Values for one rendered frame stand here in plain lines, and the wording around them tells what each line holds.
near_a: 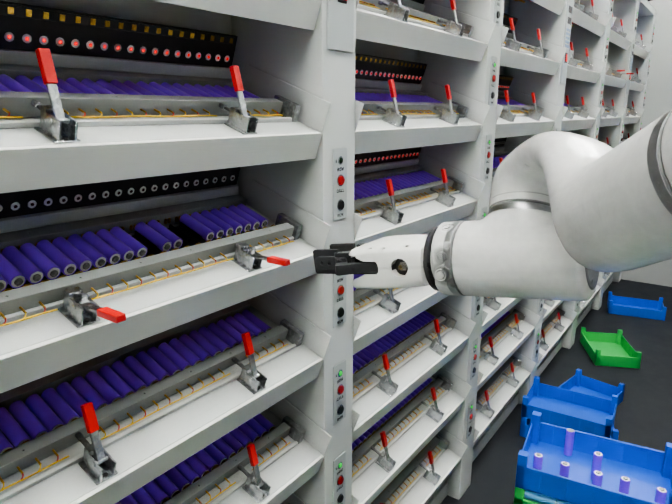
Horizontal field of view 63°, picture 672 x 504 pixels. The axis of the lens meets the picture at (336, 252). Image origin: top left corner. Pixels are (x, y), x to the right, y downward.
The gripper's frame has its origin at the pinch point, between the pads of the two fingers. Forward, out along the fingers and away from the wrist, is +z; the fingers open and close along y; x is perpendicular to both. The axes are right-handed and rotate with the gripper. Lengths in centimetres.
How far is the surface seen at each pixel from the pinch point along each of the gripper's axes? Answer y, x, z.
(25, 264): -28.0, 5.7, 24.0
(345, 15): 22.4, 35.3, 8.5
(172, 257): -11.8, 2.8, 18.5
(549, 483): 49, -59, -10
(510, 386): 136, -82, 31
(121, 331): -22.9, -3.6, 15.4
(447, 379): 85, -57, 30
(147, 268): -15.8, 2.3, 18.5
